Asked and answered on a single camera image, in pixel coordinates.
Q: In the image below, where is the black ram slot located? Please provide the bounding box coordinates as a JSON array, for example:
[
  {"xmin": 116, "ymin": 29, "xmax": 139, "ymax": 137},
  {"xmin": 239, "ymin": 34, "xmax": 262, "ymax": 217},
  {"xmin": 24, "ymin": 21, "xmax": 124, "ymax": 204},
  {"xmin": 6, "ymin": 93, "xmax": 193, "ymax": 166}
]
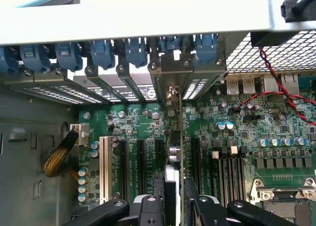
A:
[
  {"xmin": 238, "ymin": 153, "xmax": 248, "ymax": 202},
  {"xmin": 211, "ymin": 151, "xmax": 222, "ymax": 207},
  {"xmin": 221, "ymin": 148, "xmax": 231, "ymax": 207},
  {"xmin": 229, "ymin": 147, "xmax": 239, "ymax": 204}
]

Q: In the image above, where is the long black expansion slot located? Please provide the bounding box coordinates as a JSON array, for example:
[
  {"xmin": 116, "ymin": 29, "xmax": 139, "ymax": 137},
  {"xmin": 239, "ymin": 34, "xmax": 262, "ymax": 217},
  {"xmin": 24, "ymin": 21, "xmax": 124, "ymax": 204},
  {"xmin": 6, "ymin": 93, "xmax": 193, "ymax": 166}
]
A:
[
  {"xmin": 192, "ymin": 137, "xmax": 202, "ymax": 196},
  {"xmin": 119, "ymin": 139, "xmax": 131, "ymax": 205},
  {"xmin": 136, "ymin": 139, "xmax": 148, "ymax": 196}
]

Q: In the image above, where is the white expansion slot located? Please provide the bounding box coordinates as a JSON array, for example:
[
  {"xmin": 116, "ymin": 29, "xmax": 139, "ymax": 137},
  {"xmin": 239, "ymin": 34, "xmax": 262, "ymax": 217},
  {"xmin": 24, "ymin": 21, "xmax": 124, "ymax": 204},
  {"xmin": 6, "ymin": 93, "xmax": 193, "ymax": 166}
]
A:
[{"xmin": 99, "ymin": 135, "xmax": 111, "ymax": 202}]

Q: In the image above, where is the short black expansion slot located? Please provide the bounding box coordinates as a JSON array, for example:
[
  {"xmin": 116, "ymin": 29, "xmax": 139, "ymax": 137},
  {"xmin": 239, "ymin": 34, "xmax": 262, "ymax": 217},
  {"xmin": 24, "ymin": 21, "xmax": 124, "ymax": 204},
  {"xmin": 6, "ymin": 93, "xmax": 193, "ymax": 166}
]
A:
[{"xmin": 155, "ymin": 139, "xmax": 165, "ymax": 160}]

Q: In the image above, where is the metal cpu socket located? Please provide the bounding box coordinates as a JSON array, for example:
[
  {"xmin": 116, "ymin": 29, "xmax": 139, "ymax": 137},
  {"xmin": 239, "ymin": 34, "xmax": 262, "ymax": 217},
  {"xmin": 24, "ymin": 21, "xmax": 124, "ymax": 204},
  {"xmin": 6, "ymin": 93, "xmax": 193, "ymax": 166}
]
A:
[{"xmin": 248, "ymin": 177, "xmax": 316, "ymax": 226}]

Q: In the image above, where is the white power connector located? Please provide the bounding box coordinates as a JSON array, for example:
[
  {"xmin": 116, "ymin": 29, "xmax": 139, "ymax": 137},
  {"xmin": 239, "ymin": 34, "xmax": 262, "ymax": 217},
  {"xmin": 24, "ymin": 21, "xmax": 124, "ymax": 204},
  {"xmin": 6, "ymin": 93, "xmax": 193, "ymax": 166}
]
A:
[{"xmin": 70, "ymin": 123, "xmax": 89, "ymax": 147}]

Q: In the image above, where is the green motherboard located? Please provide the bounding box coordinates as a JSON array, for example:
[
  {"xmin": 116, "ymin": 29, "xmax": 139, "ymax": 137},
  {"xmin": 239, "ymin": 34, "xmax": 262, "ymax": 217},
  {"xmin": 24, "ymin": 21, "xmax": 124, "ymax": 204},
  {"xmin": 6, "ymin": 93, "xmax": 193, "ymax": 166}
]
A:
[{"xmin": 79, "ymin": 73, "xmax": 316, "ymax": 226}]

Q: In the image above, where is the perforated metal slot cover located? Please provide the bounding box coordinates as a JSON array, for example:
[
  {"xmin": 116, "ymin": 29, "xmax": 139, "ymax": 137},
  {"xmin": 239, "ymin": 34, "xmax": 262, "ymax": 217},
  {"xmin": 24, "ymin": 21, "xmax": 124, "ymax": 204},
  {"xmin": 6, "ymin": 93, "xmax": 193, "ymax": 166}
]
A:
[{"xmin": 184, "ymin": 60, "xmax": 227, "ymax": 101}]

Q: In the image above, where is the silver usb port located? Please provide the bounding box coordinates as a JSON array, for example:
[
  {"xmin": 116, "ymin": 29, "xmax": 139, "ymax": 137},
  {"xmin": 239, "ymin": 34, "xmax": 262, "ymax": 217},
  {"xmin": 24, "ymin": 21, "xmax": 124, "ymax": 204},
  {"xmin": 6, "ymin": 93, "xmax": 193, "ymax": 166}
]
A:
[
  {"xmin": 226, "ymin": 76, "xmax": 240, "ymax": 95},
  {"xmin": 242, "ymin": 76, "xmax": 255, "ymax": 94}
]

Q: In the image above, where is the metal expansion slot cover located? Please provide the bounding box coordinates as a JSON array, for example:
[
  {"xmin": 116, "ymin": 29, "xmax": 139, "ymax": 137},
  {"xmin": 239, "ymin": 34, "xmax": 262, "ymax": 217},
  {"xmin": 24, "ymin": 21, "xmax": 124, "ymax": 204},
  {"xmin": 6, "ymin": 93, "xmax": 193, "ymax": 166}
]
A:
[
  {"xmin": 84, "ymin": 65, "xmax": 125, "ymax": 104},
  {"xmin": 147, "ymin": 62, "xmax": 165, "ymax": 104},
  {"xmin": 117, "ymin": 63, "xmax": 147, "ymax": 104}
]

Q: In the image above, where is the silver rear io port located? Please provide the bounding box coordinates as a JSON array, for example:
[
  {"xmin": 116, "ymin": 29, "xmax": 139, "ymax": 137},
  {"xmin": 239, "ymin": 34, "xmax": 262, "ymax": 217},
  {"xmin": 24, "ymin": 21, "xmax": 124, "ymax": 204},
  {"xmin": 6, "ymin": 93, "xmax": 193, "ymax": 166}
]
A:
[{"xmin": 263, "ymin": 76, "xmax": 281, "ymax": 94}]

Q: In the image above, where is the silver ethernet port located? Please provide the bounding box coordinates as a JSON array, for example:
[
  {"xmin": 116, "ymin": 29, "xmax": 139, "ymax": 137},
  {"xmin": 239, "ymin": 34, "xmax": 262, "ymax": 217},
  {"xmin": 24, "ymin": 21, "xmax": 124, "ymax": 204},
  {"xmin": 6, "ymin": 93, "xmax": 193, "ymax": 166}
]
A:
[{"xmin": 283, "ymin": 73, "xmax": 299, "ymax": 89}]

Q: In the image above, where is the blue slot retention clip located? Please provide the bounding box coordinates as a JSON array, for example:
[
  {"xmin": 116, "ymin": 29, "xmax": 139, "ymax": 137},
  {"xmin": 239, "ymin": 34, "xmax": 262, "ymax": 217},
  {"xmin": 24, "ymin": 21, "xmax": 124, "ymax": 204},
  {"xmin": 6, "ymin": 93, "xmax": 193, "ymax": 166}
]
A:
[
  {"xmin": 19, "ymin": 44, "xmax": 52, "ymax": 73},
  {"xmin": 89, "ymin": 39, "xmax": 116, "ymax": 71},
  {"xmin": 55, "ymin": 42, "xmax": 84, "ymax": 73},
  {"xmin": 0, "ymin": 45, "xmax": 20, "ymax": 75},
  {"xmin": 196, "ymin": 33, "xmax": 218, "ymax": 64},
  {"xmin": 159, "ymin": 36, "xmax": 184, "ymax": 57},
  {"xmin": 124, "ymin": 37, "xmax": 149, "ymax": 69}
]

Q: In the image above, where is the black case fan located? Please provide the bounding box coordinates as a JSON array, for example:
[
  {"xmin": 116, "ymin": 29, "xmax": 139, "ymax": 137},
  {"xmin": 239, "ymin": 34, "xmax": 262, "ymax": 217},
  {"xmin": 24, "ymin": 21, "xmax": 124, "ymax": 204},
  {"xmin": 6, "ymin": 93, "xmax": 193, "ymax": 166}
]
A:
[{"xmin": 250, "ymin": 31, "xmax": 316, "ymax": 48}]

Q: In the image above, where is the grey metal pc case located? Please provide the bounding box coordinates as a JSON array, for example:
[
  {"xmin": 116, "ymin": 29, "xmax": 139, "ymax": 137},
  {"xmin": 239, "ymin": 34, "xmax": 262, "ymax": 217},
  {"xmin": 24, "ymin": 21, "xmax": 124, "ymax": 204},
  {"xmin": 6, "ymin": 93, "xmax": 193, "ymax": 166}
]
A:
[{"xmin": 0, "ymin": 0, "xmax": 316, "ymax": 226}]

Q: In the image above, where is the yellow braided power cable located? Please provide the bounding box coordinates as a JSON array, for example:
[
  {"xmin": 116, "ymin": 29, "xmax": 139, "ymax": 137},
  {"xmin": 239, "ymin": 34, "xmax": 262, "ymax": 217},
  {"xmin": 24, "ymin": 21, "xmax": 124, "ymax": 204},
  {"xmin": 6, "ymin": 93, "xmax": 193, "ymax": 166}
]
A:
[{"xmin": 43, "ymin": 131, "xmax": 86, "ymax": 180}]

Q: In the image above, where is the red and black twisted wire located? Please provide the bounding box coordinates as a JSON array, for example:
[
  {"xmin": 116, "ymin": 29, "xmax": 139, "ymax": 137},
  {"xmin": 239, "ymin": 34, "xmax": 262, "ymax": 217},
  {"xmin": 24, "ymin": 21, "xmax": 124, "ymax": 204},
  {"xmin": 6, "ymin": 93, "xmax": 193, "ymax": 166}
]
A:
[{"xmin": 232, "ymin": 46, "xmax": 316, "ymax": 126}]

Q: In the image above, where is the black cable plug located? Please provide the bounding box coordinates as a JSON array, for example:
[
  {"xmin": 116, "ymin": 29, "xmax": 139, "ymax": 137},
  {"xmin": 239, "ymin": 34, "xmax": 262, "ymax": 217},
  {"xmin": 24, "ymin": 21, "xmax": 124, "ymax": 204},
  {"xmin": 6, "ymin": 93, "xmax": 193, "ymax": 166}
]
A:
[{"xmin": 280, "ymin": 0, "xmax": 316, "ymax": 23}]

